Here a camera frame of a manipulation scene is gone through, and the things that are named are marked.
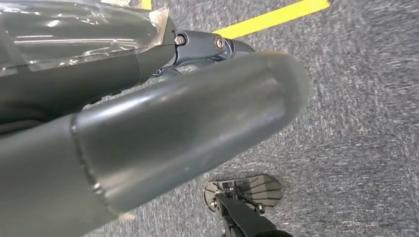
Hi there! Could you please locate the yellow floor tape square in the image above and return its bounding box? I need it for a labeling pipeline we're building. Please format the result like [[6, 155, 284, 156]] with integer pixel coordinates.
[[140, 0, 331, 40]]

